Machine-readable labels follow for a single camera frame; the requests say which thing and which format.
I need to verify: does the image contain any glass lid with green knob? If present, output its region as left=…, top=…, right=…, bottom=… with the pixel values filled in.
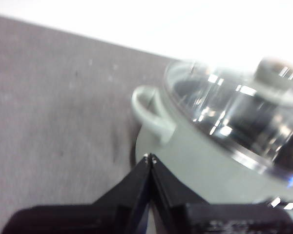
left=162, top=56, right=293, bottom=190

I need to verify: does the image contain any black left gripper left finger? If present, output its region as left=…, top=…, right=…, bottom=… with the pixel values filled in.
left=1, top=153, right=152, bottom=234

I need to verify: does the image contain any pale green electric pot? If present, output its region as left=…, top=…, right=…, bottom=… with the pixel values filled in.
left=131, top=85, right=293, bottom=234

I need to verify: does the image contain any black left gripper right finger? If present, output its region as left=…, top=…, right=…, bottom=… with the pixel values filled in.
left=150, top=154, right=293, bottom=234

